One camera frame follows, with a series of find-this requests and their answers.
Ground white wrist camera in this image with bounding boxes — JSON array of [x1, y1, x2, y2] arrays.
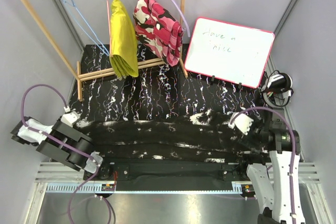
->
[[228, 112, 254, 135], [61, 111, 80, 127]]

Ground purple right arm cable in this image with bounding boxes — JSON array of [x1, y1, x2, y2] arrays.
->
[[228, 106, 299, 224]]

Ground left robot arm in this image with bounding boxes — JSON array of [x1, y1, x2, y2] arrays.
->
[[11, 116, 113, 180]]

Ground blue wire hanger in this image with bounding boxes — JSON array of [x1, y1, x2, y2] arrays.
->
[[61, 0, 109, 56]]

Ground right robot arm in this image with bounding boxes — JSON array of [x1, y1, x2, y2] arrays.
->
[[238, 120, 306, 223]]

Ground pink framed whiteboard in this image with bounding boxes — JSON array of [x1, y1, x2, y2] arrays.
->
[[185, 17, 275, 88]]

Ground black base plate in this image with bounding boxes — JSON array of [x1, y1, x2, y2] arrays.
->
[[82, 153, 270, 192]]

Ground pink camouflage trousers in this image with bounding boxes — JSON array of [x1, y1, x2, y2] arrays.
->
[[133, 0, 183, 67]]

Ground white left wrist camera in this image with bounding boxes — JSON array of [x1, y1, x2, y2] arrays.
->
[[61, 111, 80, 127]]

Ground wooden clothes rack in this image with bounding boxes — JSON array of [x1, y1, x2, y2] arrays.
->
[[5, 0, 188, 101]]

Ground black white patterned trousers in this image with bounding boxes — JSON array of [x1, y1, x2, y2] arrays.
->
[[75, 109, 266, 162]]

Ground aluminium rail frame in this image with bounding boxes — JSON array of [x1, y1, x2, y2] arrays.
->
[[25, 161, 329, 224]]

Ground black headphones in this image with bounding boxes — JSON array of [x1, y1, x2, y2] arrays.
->
[[260, 70, 294, 108]]

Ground yellow-green folded garment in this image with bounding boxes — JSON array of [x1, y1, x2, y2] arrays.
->
[[109, 0, 139, 79]]

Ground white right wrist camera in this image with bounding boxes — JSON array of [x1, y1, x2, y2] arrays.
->
[[228, 112, 254, 135]]

